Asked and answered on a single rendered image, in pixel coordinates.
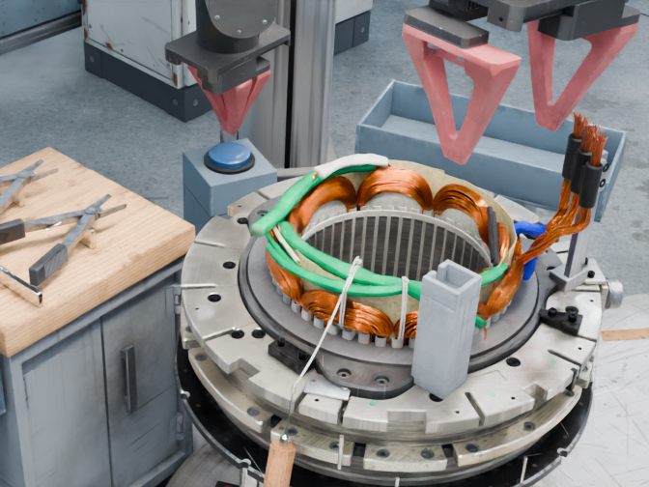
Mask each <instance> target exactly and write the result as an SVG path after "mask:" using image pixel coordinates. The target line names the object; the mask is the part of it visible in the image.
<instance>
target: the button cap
mask: <svg viewBox="0 0 649 487"><path fill-rule="evenodd" d="M249 161H250V151H249V150H248V149H247V148H246V147H245V146H243V145H241V144H239V143H235V142H223V143H219V144H216V145H214V146H213V147H212V148H211V149H210V150H209V162H210V163H211V164H213V165H215V166H217V167H221V168H239V167H243V166H244V165H246V164H247V163H249Z"/></svg>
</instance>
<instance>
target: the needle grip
mask: <svg viewBox="0 0 649 487"><path fill-rule="evenodd" d="M279 440H280V439H279ZM279 440H277V441H274V442H272V443H271V444H270V448H269V454H268V463H267V469H266V474H265V480H264V486H263V487H289V484H290V479H291V473H292V468H293V463H294V458H295V453H296V448H295V446H294V445H293V444H292V442H289V445H288V446H287V447H282V446H280V445H279Z"/></svg>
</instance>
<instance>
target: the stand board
mask: <svg viewBox="0 0 649 487"><path fill-rule="evenodd" d="M39 159H42V160H43V161H44V163H42V164H41V165H40V166H39V167H37V168H36V169H35V170H34V171H33V172H34V173H35V174H39V173H42V172H44V171H48V170H51V169H54V168H58V170H59V172H57V173H55V174H52V175H50V176H47V177H45V178H42V179H40V180H37V181H35V182H33V183H32V182H31V183H30V184H29V185H26V187H25V188H24V199H25V206H24V207H22V208H20V207H18V206H17V205H16V204H14V203H11V204H10V205H9V206H8V208H7V209H6V210H5V211H4V212H3V213H2V214H1V215H0V224H1V223H4V222H7V221H10V220H14V219H17V218H21V219H22V220H23V221H27V220H32V219H37V218H42V217H47V216H52V215H59V214H64V213H69V212H74V211H79V210H84V209H86V208H87V207H89V206H90V205H92V204H93V203H95V202H96V201H98V200H99V199H100V198H101V197H103V196H104V195H106V194H108V193H109V194H110V195H111V196H112V197H111V198H110V199H108V200H107V201H106V202H105V203H104V204H103V205H101V206H100V207H101V208H102V209H103V210H107V209H110V208H113V207H116V206H120V205H123V204H125V203H127V207H126V208H125V209H123V210H120V211H118V212H116V213H114V214H112V215H108V216H105V217H103V218H99V219H98V220H96V221H94V223H93V224H92V225H91V227H93V228H95V229H96V244H97V247H96V248H95V249H93V250H92V249H90V248H89V247H87V246H85V245H84V244H82V243H80V242H78V243H77V245H76V246H75V247H74V249H73V250H72V251H71V253H70V254H69V255H68V262H66V263H65V264H64V265H63V266H62V267H61V268H60V269H59V270H57V271H56V272H55V273H54V274H53V275H52V276H50V277H49V278H48V279H47V280H45V281H44V282H43V283H42V284H41V285H40V286H38V287H37V286H34V285H33V286H34V287H36V288H37V289H39V290H40V291H42V297H43V307H41V308H37V307H36V306H35V305H33V304H32V303H30V302H29V301H27V300H25V299H24V298H22V297H21V296H19V295H17V294H16V293H14V292H13V291H11V290H10V289H8V288H7V287H5V286H4V285H2V284H1V283H0V353H1V354H2V355H4V356H5V357H7V358H9V357H11V356H13V355H14V354H16V353H18V352H19V351H21V350H23V349H24V348H26V347H28V346H30V345H31V344H33V343H35V342H36V341H38V340H40V339H41V338H43V337H45V336H47V335H48V334H50V333H52V332H53V331H55V330H57V329H58V328H60V327H62V326H63V325H65V324H67V323H68V322H70V321H72V320H74V319H75V318H77V317H79V316H80V315H82V314H84V313H86V312H87V311H89V310H91V309H92V308H94V307H96V306H97V305H99V304H101V303H103V302H104V301H107V300H108V299H110V298H112V297H113V296H115V295H117V294H119V293H120V292H122V291H124V290H125V289H126V288H128V287H130V286H131V285H133V284H135V283H136V282H138V281H140V280H141V279H143V278H145V277H147V276H148V275H150V274H152V273H153V272H156V271H158V270H159V269H161V268H163V267H164V266H166V265H168V264H169V263H171V262H173V261H175V260H176V259H178V258H180V257H181V256H183V255H185V254H186V253H187V252H188V250H189V248H190V246H191V244H194V239H195V226H194V225H192V224H190V223H189V222H187V221H185V220H183V219H181V218H179V217H178V216H176V215H173V214H171V213H169V212H168V211H166V210H164V209H162V208H160V207H159V206H157V205H156V204H154V203H152V202H150V201H148V200H146V199H145V198H143V197H141V196H139V195H137V194H135V193H134V192H132V191H130V190H128V189H126V188H124V187H123V186H120V185H118V184H116V183H114V182H113V181H111V180H109V179H107V178H105V177H103V176H102V175H100V174H99V173H97V172H95V171H93V170H91V169H90V168H88V167H86V166H84V165H82V164H80V163H79V162H77V161H75V160H73V159H71V158H69V157H67V156H65V155H63V154H61V153H59V152H58V151H56V150H54V149H52V148H50V147H47V148H44V149H42V150H40V151H38V152H36V153H34V154H32V155H30V156H28V157H26V158H22V159H20V160H18V161H16V162H14V163H12V164H9V165H7V166H5V167H3V168H1V169H0V175H3V176H6V175H12V174H16V173H18V172H19V171H21V170H23V169H24V168H26V167H28V166H29V165H31V164H33V163H34V162H36V161H38V160H39ZM25 234H26V237H25V238H23V239H20V240H17V241H14V242H11V243H5V244H2V245H0V265H1V266H2V267H4V268H5V269H7V270H8V271H10V272H12V273H14V274H15V275H17V276H18V277H20V278H22V279H23V280H25V281H26V282H28V283H29V284H30V280H29V272H28V269H29V268H30V267H31V266H32V265H33V264H34V263H35V262H37V261H38V260H39V259H40V258H41V257H42V256H44V254H45V253H46V252H47V251H48V250H50V249H51V248H52V247H53V246H54V245H55V244H57V243H60V244H61V243H62V241H63V240H64V239H65V238H66V236H67V235H68V225H62V226H57V227H53V228H51V229H49V230H47V231H45V230H43V229H42V230H38V231H34V232H29V233H26V232H25Z"/></svg>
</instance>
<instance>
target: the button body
mask: <svg viewBox="0 0 649 487"><path fill-rule="evenodd" d="M230 142H235V143H239V144H241V145H243V146H245V147H246V148H247V149H248V150H249V151H250V152H251V153H253V155H254V156H255V164H254V166H253V167H252V168H251V169H250V170H248V171H246V172H244V173H240V174H235V175H225V174H219V173H215V172H213V171H211V170H210V169H208V168H207V167H206V166H205V164H204V155H205V153H206V152H207V151H209V150H210V149H211V148H212V147H213V146H214V145H212V146H208V147H203V148H198V149H194V150H189V151H184V152H183V220H185V221H187V222H189V223H190V224H192V225H194V226H195V238H196V236H197V235H198V234H199V232H200V231H201V230H202V229H203V228H204V226H205V225H206V224H207V223H208V222H209V221H210V220H211V219H212V218H213V217H215V216H216V215H218V216H220V217H223V218H225V219H230V218H231V216H229V215H228V206H229V205H231V204H233V203H234V202H236V201H237V200H239V199H241V198H242V197H244V196H246V195H248V194H250V193H252V192H256V193H257V194H258V190H259V189H261V188H263V187H266V186H270V185H273V184H276V183H277V171H276V170H275V169H274V167H273V166H272V165H271V164H270V163H269V162H268V161H267V160H266V159H265V158H264V156H263V155H262V154H261V153H260V152H259V151H258V150H257V149H256V148H255V147H254V145H253V144H252V143H251V142H250V141H249V140H248V139H247V138H243V139H240V140H235V141H230Z"/></svg>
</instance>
